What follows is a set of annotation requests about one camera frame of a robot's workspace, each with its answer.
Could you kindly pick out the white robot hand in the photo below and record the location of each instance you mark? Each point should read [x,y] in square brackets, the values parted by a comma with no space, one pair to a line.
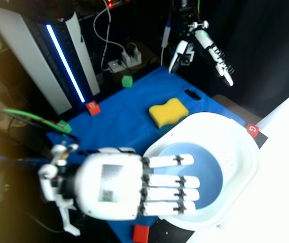
[91,182]
[203,38]

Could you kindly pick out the yellow sponge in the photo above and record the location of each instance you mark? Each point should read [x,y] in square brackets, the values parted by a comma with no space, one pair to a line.
[167,111]

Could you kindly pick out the light blue bowl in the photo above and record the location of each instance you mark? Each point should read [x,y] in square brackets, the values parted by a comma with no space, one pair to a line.
[210,167]

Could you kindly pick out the white hanging adapter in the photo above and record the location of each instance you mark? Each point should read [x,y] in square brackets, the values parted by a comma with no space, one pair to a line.
[166,35]

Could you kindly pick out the small black object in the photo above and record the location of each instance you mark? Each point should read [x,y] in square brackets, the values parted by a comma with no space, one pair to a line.
[192,94]

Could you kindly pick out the green block letter Y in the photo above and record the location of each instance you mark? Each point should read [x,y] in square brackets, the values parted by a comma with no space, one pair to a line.
[67,126]

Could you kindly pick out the blue table cloth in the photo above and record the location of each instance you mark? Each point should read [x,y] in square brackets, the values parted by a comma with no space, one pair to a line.
[124,121]

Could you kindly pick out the plain red toy block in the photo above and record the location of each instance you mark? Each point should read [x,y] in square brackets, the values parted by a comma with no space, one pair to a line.
[141,233]

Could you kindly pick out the red lettered toy block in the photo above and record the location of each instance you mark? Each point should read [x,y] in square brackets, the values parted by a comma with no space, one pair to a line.
[93,108]

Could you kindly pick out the white power strip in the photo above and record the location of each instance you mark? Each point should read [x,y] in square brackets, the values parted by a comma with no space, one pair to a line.
[131,57]

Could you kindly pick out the green toy block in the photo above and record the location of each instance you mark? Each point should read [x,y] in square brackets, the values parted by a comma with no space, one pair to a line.
[127,81]

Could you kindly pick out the red indicator light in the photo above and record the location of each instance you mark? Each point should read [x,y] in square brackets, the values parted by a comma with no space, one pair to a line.
[110,3]

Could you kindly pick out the red block letter G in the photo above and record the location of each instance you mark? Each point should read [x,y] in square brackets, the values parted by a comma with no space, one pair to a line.
[252,129]

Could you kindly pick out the white drain basin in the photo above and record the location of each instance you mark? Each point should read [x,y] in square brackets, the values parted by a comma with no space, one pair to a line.
[235,141]

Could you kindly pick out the white tower with blue light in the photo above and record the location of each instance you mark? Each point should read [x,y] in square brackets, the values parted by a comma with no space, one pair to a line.
[33,63]

